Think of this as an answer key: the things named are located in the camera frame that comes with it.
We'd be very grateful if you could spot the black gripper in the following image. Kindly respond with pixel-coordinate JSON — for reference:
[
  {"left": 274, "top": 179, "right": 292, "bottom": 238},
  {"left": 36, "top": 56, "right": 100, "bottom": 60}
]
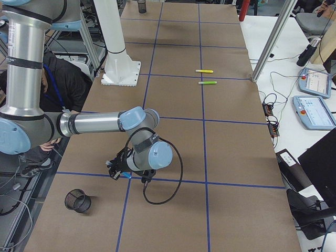
[{"left": 106, "top": 148, "right": 133, "bottom": 180}]

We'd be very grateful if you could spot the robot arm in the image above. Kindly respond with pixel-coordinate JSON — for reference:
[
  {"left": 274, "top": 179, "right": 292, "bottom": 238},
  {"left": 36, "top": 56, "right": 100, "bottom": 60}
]
[{"left": 1, "top": 1, "right": 173, "bottom": 178}]

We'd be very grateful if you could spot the green highlighter pen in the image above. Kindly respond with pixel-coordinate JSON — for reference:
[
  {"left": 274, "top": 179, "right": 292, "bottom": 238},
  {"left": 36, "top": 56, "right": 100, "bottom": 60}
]
[{"left": 198, "top": 81, "right": 217, "bottom": 85}]

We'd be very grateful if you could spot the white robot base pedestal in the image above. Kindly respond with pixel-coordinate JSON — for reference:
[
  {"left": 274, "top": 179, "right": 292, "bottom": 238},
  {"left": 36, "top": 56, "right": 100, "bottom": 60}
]
[{"left": 94, "top": 0, "right": 141, "bottom": 87}]

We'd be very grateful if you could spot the black mesh cup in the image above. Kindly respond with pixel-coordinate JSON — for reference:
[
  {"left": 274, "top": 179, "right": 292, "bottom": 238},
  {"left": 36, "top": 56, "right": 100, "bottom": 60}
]
[
  {"left": 137, "top": 0, "right": 146, "bottom": 14},
  {"left": 64, "top": 188, "right": 91, "bottom": 213}
]

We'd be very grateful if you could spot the blue highlighter pen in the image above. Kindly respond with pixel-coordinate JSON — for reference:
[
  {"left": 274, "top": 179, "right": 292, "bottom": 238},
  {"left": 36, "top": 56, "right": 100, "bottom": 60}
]
[{"left": 122, "top": 172, "right": 132, "bottom": 179}]

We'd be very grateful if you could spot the far teach pendant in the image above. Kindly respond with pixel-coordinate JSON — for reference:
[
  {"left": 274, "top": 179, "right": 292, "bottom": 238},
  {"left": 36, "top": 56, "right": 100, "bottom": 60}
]
[{"left": 298, "top": 68, "right": 332, "bottom": 99}]

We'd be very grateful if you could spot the seated person in black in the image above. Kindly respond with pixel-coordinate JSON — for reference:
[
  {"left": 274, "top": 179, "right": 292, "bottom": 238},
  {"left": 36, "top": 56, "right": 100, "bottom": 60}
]
[{"left": 0, "top": 51, "right": 94, "bottom": 176}]

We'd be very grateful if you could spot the red fire extinguisher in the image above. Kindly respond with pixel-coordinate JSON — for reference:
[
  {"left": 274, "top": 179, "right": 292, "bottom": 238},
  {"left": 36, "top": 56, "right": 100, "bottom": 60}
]
[{"left": 239, "top": 0, "right": 250, "bottom": 22}]

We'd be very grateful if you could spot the left black mesh cup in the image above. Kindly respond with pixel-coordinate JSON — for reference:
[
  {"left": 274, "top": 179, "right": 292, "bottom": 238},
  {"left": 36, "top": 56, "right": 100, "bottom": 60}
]
[{"left": 137, "top": 0, "right": 146, "bottom": 14}]

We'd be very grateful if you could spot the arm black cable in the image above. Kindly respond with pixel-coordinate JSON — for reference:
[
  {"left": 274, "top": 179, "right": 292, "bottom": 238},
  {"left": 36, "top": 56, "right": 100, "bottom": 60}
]
[{"left": 124, "top": 127, "right": 184, "bottom": 205}]

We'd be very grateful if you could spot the near teach pendant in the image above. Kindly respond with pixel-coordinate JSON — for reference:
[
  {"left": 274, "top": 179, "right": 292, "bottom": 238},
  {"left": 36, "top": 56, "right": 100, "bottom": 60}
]
[{"left": 292, "top": 96, "right": 335, "bottom": 130}]

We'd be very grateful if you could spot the right black mesh cup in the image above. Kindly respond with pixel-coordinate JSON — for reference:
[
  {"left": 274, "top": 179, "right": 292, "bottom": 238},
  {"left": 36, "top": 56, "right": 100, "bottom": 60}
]
[{"left": 64, "top": 188, "right": 91, "bottom": 213}]

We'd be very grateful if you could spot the teach pendant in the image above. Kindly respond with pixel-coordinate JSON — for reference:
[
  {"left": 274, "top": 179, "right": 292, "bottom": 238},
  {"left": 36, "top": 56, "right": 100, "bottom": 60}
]
[
  {"left": 292, "top": 96, "right": 335, "bottom": 130},
  {"left": 298, "top": 68, "right": 332, "bottom": 99}
]

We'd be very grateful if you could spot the yellow highlighter pen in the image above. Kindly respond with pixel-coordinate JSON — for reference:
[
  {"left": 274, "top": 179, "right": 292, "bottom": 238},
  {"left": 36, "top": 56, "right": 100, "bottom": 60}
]
[{"left": 195, "top": 69, "right": 214, "bottom": 74}]

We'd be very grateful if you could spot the black monitor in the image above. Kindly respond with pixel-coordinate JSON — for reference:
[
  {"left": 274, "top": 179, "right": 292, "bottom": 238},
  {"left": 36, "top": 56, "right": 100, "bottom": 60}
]
[{"left": 298, "top": 129, "right": 335, "bottom": 207}]

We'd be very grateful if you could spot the grey office chair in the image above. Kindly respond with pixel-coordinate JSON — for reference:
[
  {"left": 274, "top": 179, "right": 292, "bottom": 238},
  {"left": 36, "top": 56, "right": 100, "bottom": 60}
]
[{"left": 295, "top": 13, "right": 333, "bottom": 36}]

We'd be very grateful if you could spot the aluminium frame post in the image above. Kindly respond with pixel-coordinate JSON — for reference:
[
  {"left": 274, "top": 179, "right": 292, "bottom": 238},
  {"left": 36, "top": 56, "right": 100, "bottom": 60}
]
[{"left": 250, "top": 0, "right": 297, "bottom": 83}]

